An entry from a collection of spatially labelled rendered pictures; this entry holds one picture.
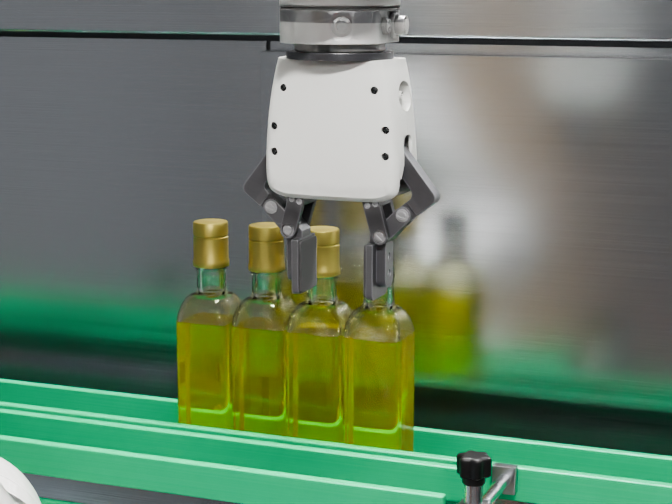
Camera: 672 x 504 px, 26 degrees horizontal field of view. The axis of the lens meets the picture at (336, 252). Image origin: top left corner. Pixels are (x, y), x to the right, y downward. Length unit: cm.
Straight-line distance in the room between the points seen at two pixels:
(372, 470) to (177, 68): 50
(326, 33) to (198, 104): 61
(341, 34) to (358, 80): 4
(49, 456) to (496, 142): 52
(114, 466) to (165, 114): 42
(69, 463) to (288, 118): 50
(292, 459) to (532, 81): 43
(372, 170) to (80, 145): 70
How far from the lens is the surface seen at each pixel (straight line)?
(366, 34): 99
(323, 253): 136
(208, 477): 132
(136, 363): 167
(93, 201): 165
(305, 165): 102
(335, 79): 100
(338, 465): 135
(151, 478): 135
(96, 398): 156
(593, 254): 142
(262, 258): 138
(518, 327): 146
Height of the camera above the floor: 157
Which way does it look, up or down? 11 degrees down
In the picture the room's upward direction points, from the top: straight up
